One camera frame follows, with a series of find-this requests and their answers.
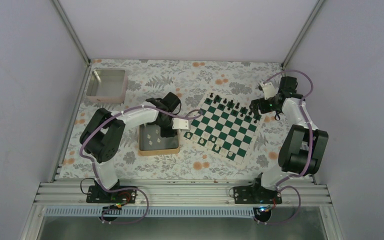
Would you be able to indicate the floral table cloth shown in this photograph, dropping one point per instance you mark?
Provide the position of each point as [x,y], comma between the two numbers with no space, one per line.
[189,80]

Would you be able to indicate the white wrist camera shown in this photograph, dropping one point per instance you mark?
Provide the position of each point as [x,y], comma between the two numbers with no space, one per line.
[180,124]
[268,90]

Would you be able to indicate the pink rimmed metal tray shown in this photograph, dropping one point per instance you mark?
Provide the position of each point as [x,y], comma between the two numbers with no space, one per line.
[107,86]

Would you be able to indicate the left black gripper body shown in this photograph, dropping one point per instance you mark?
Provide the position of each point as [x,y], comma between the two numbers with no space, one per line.
[163,132]

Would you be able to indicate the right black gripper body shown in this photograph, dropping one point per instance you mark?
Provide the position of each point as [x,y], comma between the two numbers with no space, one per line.
[265,108]

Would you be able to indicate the green white chess board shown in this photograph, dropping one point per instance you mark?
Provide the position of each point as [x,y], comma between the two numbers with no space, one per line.
[234,123]

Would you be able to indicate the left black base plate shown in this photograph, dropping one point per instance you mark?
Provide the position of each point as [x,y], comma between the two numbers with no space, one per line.
[97,195]

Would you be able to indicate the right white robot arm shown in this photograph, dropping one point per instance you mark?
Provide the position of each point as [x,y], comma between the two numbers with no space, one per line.
[304,146]

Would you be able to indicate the aluminium mounting rail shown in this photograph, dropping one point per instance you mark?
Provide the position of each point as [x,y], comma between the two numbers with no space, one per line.
[177,193]

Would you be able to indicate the yellow rimmed metal tray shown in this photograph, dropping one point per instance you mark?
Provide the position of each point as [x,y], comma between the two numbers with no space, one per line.
[167,146]

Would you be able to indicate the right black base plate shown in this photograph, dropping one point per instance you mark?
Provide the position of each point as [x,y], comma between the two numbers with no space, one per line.
[247,194]

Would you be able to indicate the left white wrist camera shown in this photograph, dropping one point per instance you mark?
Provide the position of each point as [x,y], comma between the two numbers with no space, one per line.
[180,124]

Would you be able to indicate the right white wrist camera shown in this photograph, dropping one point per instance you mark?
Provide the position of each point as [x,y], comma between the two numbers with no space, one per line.
[268,90]

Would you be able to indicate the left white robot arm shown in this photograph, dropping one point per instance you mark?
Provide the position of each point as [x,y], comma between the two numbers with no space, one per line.
[102,136]

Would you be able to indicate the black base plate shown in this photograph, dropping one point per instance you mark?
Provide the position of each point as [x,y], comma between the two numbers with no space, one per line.
[97,195]
[247,194]

